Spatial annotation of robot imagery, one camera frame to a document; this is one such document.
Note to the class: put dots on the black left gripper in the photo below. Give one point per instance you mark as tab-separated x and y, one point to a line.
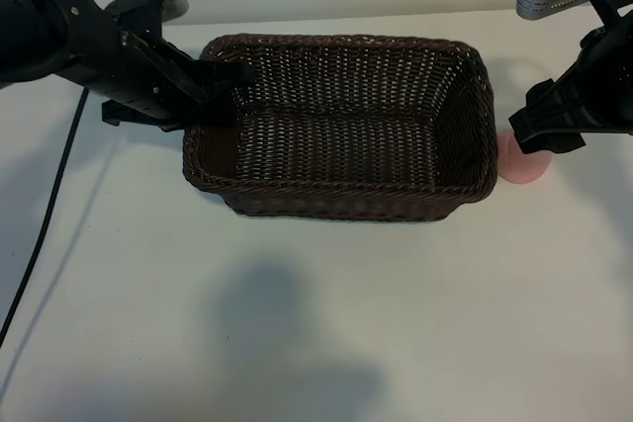
133	76

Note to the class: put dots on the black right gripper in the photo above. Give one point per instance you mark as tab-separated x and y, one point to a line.
603	86

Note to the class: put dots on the pink peach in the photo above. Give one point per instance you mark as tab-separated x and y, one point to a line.
524	167

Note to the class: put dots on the dark brown woven basket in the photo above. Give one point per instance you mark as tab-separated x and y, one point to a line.
346	145

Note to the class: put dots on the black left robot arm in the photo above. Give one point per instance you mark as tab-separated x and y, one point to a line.
25	26

